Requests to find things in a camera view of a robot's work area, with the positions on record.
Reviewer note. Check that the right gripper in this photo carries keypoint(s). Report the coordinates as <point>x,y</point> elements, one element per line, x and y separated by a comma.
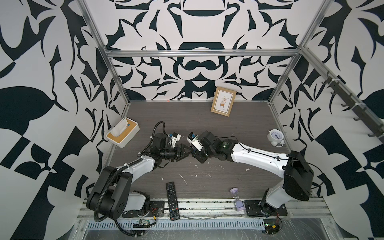
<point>198,156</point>

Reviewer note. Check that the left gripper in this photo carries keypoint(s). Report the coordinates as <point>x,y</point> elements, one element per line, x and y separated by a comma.
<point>183,154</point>

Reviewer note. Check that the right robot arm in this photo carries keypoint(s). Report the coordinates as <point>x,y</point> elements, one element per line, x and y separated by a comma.
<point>296,173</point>

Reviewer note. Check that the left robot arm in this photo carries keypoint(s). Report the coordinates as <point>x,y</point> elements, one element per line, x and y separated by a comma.
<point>111,195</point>

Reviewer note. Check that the white alarm clock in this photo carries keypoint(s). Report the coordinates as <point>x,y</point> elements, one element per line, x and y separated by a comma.
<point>276,138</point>

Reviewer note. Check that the black remote control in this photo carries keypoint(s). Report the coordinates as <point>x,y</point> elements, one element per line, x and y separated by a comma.
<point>174,212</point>

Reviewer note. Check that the purple hourglass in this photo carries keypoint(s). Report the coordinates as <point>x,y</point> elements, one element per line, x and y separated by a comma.
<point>238,203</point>

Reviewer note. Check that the left circuit board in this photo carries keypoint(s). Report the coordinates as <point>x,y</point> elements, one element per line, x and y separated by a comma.
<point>144,224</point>

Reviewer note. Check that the circuit board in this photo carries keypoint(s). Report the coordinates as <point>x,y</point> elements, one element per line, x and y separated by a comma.
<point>144,224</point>
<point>272,228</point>

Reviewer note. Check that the right circuit board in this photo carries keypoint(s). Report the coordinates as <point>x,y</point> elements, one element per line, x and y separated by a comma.
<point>272,228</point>

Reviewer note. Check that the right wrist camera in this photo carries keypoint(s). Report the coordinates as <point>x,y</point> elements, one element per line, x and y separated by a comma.
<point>194,142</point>

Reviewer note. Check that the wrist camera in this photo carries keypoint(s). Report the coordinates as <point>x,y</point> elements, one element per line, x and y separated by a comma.
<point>174,138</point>
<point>194,142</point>

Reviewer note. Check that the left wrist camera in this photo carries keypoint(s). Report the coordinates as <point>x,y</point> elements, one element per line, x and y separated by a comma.
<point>174,138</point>

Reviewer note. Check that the wooden picture frame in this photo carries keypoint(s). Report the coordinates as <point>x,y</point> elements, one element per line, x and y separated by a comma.
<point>223,101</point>

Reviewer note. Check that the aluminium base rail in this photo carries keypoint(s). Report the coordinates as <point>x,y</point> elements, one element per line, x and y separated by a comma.
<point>217,208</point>

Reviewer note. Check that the white cable duct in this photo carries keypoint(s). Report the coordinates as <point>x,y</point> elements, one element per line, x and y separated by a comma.
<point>206,224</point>

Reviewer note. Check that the wall hook rail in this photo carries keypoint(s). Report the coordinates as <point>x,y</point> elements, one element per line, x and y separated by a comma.
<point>352,102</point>

